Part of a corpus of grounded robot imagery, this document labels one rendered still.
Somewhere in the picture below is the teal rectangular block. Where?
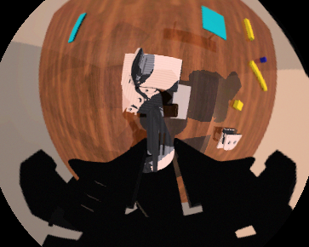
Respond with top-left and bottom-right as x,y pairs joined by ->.
68,13 -> 86,43

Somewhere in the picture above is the pink trapezoid plate with holes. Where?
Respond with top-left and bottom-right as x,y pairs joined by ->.
127,87 -> 163,117

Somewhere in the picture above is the small blue cube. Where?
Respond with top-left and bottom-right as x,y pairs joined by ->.
260,56 -> 267,63

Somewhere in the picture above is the yellow flat bar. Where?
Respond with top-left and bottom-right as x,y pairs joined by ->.
250,60 -> 267,90

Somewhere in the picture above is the teal rectangular plate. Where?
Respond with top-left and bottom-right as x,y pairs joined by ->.
202,7 -> 226,40

